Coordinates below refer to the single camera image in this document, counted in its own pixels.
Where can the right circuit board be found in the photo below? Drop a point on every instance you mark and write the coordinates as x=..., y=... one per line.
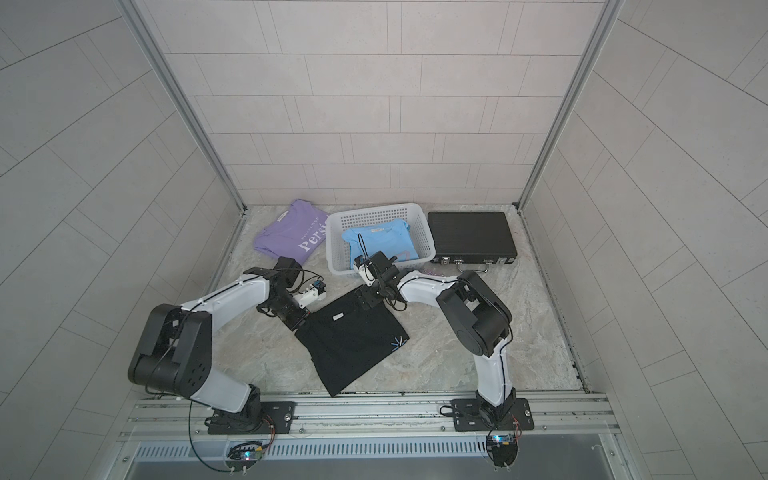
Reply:
x=502, y=450

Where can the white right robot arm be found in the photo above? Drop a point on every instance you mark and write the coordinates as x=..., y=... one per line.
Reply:
x=478, y=317

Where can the light blue t-shirt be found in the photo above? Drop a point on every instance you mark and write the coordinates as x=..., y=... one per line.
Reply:
x=392, y=238

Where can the black hard case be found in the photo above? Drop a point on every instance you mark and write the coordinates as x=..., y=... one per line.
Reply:
x=472, y=238

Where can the left circuit board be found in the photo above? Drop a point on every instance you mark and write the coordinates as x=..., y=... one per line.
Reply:
x=242, y=457

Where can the aluminium mounting rail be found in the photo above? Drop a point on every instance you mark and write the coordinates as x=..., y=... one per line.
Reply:
x=315, y=416

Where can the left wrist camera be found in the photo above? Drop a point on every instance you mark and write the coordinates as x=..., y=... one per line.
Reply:
x=315, y=292

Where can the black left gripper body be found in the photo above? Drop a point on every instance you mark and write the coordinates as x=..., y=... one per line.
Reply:
x=287, y=310

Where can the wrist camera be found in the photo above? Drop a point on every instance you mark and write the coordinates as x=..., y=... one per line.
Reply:
x=362, y=266
x=315, y=292

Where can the circuit board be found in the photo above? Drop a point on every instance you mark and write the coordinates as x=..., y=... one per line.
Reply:
x=242, y=457
x=502, y=450

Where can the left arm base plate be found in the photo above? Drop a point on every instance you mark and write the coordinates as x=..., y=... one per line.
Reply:
x=271, y=417

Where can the purple folded t-shirt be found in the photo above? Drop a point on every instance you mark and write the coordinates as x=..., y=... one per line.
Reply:
x=295, y=234

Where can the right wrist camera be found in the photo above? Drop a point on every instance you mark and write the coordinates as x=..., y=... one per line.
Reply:
x=362, y=266

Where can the white plastic laundry basket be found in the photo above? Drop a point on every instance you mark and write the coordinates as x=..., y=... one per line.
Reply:
x=338, y=251

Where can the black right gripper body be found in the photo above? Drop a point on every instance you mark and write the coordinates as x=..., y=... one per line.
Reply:
x=371, y=298

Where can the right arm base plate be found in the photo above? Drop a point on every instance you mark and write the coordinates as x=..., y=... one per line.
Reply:
x=477, y=415

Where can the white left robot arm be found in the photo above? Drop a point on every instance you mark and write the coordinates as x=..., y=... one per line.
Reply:
x=174, y=355

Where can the black t-shirt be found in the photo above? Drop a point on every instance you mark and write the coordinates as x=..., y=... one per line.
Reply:
x=345, y=340

